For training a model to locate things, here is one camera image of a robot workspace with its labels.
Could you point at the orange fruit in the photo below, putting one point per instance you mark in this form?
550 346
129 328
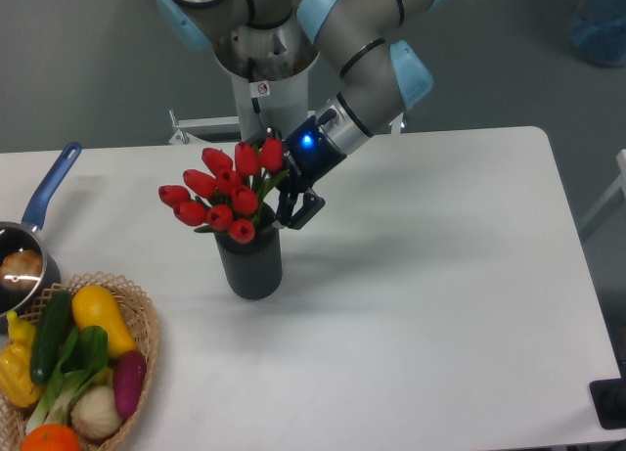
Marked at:
51 437

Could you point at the brown bun in pan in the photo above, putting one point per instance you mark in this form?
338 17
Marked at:
21 270

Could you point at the dark grey ribbed vase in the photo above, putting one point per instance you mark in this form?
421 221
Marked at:
254 270

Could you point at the woven wicker basket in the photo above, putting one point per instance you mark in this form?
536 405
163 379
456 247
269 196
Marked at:
140 316

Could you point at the purple eggplant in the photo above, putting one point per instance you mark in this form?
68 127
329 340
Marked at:
128 378

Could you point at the blue plastic bag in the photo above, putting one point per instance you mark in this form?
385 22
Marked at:
597 32

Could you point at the blue handled saucepan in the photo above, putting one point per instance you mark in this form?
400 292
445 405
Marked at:
24 234

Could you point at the white furniture frame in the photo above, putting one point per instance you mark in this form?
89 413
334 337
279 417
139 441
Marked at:
610 200

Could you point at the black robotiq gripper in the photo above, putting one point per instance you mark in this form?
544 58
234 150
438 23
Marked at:
309 155

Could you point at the yellow squash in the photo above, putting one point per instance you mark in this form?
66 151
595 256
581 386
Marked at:
95 305

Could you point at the black device at table edge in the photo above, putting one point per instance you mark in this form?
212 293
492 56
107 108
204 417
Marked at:
609 401

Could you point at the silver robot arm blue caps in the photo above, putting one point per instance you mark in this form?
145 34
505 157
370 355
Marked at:
319 74

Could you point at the white garlic bulb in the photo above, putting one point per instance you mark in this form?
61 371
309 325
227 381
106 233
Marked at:
94 415

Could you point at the red tulip bouquet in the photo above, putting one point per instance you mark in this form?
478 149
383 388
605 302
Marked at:
227 199

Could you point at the green bok choy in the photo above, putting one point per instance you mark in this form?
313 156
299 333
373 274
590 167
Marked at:
82 358

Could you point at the green cucumber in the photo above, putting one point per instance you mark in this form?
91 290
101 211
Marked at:
49 334

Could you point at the yellow bell pepper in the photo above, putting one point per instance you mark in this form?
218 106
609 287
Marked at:
16 383

